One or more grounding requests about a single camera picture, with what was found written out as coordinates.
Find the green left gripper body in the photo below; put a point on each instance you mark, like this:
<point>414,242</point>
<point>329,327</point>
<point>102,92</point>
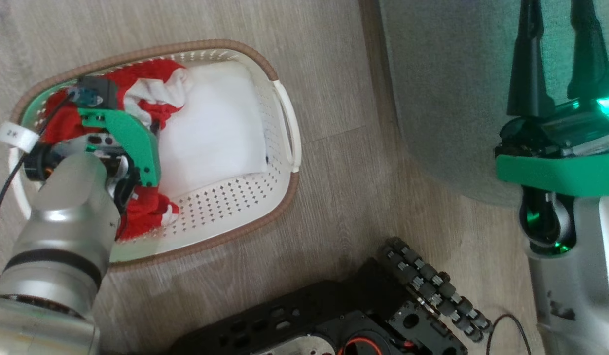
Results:
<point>136,143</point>

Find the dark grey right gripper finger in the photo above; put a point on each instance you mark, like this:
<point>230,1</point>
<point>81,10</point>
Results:
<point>530,74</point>
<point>589,64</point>

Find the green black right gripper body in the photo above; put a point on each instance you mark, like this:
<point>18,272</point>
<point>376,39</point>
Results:
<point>555,170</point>

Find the red and white garment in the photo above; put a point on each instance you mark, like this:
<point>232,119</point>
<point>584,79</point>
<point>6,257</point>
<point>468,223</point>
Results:
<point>146,214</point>

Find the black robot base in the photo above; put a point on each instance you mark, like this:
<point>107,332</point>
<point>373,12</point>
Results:
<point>294,320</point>

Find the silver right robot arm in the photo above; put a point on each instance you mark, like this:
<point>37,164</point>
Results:
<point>575,296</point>

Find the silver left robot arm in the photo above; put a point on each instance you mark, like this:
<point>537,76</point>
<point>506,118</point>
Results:
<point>57,236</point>

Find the grey sofa seat cushion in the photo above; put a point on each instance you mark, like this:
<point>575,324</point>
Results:
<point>447,98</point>

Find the white laundry basket brown rim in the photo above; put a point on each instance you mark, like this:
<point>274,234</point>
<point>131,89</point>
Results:
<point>225,202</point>

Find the black omni roller wheel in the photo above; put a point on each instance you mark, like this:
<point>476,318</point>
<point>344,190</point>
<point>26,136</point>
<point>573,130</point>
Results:
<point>432,283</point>

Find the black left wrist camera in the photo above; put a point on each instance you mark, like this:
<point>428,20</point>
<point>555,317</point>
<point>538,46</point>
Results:
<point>99,91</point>

